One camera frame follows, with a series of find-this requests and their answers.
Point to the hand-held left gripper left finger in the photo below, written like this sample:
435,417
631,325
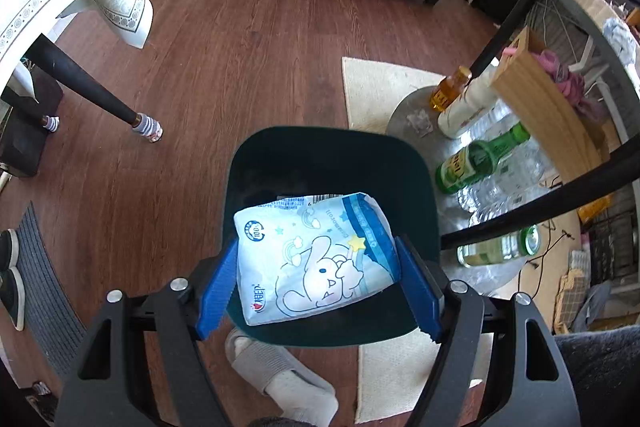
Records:
217,287

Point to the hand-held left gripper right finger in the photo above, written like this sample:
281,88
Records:
422,292

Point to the blue cartoon tissue packet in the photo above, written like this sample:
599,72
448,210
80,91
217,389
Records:
310,262

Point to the dark green trash bin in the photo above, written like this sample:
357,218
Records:
325,162

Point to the white paper ball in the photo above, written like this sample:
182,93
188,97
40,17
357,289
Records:
622,39

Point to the clear bottle with green cap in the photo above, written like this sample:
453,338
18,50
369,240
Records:
500,247

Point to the grey slipper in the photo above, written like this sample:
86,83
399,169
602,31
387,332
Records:
290,382

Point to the clear plastic bottles pile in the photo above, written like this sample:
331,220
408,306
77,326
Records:
505,187

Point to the green glass bottle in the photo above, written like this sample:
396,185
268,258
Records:
475,162

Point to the patterned cardboard box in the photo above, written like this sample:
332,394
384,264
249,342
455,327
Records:
570,302

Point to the grey ribbed floor mat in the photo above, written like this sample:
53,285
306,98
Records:
50,287

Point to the crumpled tissue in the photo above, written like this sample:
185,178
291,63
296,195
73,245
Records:
419,123

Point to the striped table leg sock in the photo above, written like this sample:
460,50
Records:
50,123
147,129

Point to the white plastic bottle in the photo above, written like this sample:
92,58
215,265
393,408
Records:
465,112

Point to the yellow bag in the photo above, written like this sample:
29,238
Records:
595,209

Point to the grey fleece clothing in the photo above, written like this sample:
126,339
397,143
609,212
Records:
600,382

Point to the amber bottle with yellow label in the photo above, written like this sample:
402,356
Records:
447,89

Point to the black shoe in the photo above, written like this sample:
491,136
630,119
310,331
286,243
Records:
12,299
7,249

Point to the beige rug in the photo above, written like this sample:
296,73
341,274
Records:
370,92

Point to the wooden box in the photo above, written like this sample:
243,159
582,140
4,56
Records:
540,107

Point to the dining table with black legs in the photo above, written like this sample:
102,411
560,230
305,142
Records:
85,82

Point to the pink cloth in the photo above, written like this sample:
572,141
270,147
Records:
570,79

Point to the round grey marble table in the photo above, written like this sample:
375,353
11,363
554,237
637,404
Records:
505,27

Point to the pale green patterned tablecloth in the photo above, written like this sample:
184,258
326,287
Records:
115,2

